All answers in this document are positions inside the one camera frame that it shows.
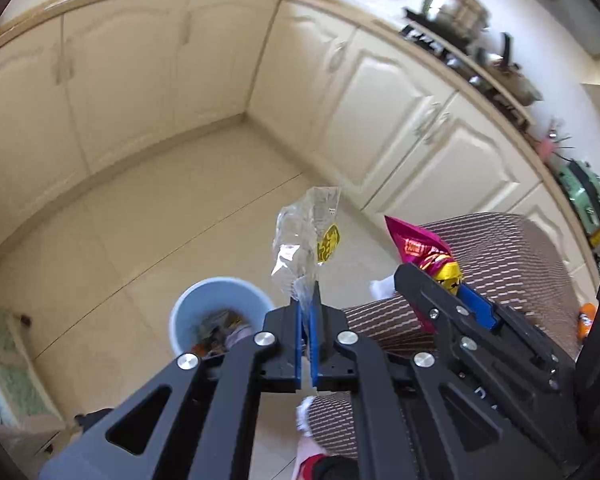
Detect pink snack packet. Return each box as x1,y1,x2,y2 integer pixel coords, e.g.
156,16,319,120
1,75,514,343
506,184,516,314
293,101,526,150
384,215,466,333

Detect cream kitchen cabinets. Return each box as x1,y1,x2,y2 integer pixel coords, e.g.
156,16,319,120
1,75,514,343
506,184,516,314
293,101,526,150
0,0,600,281

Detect green kitchen appliance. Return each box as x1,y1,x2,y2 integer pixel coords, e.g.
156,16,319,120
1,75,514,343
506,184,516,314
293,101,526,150
555,157,600,251

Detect clear wrapper with yellow label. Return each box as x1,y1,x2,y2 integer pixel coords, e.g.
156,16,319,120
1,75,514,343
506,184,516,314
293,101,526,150
271,186,342,311

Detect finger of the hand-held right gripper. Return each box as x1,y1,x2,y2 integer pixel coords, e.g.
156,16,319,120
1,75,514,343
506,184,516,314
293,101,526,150
457,284,561,376
394,262,506,376

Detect red and white cloth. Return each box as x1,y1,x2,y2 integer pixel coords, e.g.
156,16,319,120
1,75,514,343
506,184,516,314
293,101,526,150
295,432,366,480

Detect steel cooking pot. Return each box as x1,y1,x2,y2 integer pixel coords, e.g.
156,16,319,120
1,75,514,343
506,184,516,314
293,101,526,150
420,0,492,41

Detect brown patterned tablecloth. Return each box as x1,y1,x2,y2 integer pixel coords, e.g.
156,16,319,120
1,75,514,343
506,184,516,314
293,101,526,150
307,212,600,480

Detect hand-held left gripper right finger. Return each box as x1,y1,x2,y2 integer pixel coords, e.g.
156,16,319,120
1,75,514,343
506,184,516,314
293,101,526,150
310,282,546,480

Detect pink utensil holder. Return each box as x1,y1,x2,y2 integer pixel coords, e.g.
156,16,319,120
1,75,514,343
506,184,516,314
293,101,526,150
536,117,573,161

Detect light blue waste bin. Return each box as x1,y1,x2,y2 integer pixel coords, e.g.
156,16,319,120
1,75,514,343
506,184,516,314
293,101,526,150
170,277,277,361

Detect pile of snack wrappers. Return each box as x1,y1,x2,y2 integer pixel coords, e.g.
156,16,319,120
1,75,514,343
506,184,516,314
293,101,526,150
192,310,255,358

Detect black gas stove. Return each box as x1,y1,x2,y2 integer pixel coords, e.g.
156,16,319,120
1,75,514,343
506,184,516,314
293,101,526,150
400,7,536,128

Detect orange bottle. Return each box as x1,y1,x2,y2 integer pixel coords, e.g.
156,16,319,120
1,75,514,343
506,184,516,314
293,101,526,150
576,302,599,345

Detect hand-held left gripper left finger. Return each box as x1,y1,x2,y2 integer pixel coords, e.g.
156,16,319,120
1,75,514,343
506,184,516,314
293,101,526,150
39,297,306,480

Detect metal pan with black handle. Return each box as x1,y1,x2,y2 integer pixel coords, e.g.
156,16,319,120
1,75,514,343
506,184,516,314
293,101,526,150
472,32,543,106

